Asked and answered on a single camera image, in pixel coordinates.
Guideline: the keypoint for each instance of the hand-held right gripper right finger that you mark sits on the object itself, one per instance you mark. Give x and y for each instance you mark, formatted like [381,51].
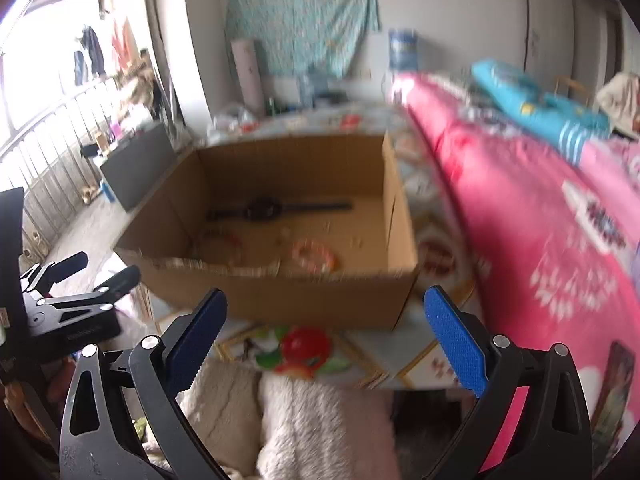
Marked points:
[457,345]

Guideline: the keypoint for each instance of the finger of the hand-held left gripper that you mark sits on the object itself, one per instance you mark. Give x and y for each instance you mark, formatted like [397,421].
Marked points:
[115,282]
[60,266]

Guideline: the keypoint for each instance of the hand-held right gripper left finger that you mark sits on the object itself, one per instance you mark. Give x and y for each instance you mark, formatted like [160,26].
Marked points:
[195,340]

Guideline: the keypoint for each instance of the cardboard box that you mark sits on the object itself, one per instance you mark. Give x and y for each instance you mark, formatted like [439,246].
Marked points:
[310,305]

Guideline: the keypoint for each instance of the metal balcony railing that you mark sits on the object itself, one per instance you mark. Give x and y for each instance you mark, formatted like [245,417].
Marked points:
[50,170]

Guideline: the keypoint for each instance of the fruit printed tablecloth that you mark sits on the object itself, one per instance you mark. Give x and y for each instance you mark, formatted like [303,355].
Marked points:
[300,350]

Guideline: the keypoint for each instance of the grey cabinet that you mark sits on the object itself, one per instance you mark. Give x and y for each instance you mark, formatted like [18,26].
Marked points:
[140,170]

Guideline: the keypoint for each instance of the black wristwatch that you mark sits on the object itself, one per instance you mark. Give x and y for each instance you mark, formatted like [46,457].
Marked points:
[262,208]

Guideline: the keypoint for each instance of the white fleece clothing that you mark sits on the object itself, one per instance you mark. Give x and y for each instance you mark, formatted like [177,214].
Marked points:
[320,425]

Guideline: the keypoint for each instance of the pink floral blanket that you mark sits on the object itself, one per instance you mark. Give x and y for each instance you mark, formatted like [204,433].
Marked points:
[500,185]

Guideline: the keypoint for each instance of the white plastic bag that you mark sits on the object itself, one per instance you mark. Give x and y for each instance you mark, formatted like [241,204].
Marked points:
[235,117]

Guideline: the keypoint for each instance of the row of hanging clothes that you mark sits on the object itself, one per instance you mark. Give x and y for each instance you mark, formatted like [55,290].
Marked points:
[115,55]

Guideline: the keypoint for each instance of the green bottle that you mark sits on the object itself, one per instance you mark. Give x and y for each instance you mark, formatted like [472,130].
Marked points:
[272,106]

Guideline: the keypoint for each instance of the pale pink rolled mat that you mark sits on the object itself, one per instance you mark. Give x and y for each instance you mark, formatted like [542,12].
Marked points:
[247,80]

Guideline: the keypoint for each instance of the blue pillow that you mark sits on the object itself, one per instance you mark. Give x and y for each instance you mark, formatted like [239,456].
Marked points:
[540,105]

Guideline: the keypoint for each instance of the clear plastic bottle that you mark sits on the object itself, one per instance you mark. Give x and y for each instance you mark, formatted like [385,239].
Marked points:
[312,87]

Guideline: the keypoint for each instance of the blue water dispenser bottle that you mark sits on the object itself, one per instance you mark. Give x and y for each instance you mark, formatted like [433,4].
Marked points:
[402,50]

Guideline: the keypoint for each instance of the white door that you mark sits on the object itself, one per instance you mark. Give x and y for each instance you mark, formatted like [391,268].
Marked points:
[547,15]

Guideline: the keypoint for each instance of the teal floral wall cloth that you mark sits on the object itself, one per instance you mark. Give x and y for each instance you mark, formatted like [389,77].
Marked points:
[300,15]

